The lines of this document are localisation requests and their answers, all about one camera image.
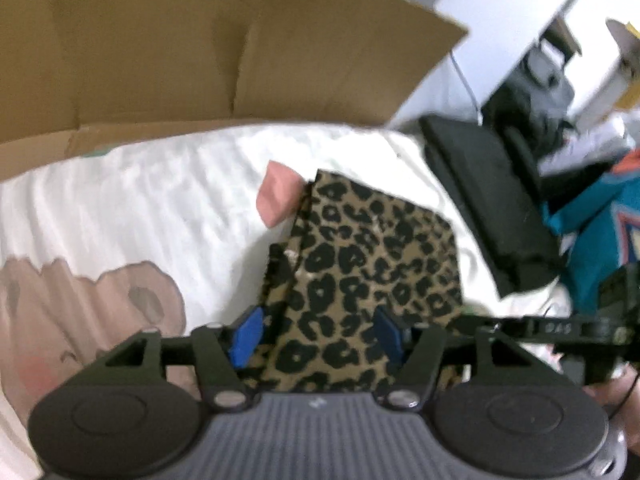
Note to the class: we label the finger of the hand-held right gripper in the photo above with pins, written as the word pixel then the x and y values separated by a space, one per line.
pixel 550 327

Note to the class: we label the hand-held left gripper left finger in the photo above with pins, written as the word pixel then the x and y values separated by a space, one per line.
pixel 245 335

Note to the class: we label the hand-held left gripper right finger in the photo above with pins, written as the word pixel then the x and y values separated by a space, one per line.
pixel 390 335

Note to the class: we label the leopard print garment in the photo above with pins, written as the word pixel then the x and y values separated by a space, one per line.
pixel 360 260

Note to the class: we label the teal patterned cloth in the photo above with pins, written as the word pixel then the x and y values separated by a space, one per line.
pixel 590 220

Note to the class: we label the black folded garment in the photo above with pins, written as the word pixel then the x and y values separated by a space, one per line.
pixel 490 200

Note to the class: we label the cream printed bedsheet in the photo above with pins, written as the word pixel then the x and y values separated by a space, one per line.
pixel 150 200

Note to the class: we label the black crumpled garment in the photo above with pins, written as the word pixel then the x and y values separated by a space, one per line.
pixel 530 95

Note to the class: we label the round gold rimmed stool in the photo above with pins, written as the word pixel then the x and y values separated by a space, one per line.
pixel 625 50

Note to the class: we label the large brown cardboard sheet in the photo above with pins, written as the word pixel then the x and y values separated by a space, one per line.
pixel 150 50

